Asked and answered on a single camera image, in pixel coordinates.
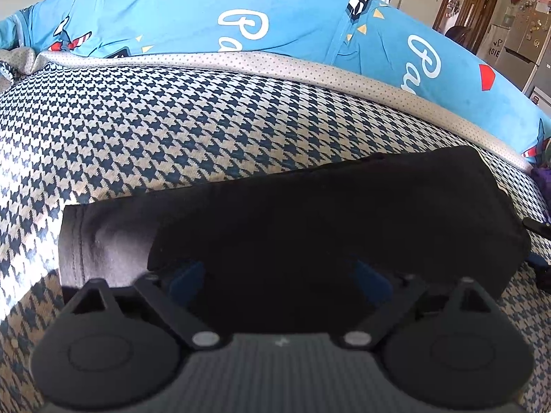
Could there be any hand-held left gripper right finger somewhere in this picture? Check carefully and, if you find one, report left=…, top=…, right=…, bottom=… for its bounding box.
left=343, top=260, right=491, bottom=348

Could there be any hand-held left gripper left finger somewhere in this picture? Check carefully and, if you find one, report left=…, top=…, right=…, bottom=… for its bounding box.
left=64, top=262, right=220, bottom=349

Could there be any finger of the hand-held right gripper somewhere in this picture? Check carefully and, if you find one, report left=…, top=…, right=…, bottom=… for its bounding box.
left=527, top=253, right=551, bottom=289
left=522, top=217, right=551, bottom=238

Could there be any black t-shirt with red print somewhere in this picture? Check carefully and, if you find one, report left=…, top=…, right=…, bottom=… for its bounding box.
left=58, top=146, right=532, bottom=332

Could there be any purple floral jacket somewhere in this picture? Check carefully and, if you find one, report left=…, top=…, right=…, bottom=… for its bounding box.
left=531, top=166, right=551, bottom=191

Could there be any silver fridge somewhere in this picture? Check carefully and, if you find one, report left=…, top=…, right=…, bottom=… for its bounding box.
left=495, top=6, right=551, bottom=92

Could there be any white printed box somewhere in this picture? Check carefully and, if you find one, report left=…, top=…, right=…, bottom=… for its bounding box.
left=484, top=23, right=511, bottom=64

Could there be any beige dotted sheet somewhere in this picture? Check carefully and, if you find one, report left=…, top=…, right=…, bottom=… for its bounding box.
left=0, top=47, right=534, bottom=173

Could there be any blue printed quilt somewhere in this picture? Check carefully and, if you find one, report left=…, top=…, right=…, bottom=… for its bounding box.
left=0, top=0, right=551, bottom=164

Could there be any wooden door frame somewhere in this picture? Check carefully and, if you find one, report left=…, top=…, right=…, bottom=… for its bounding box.
left=433, top=0, right=502, bottom=56

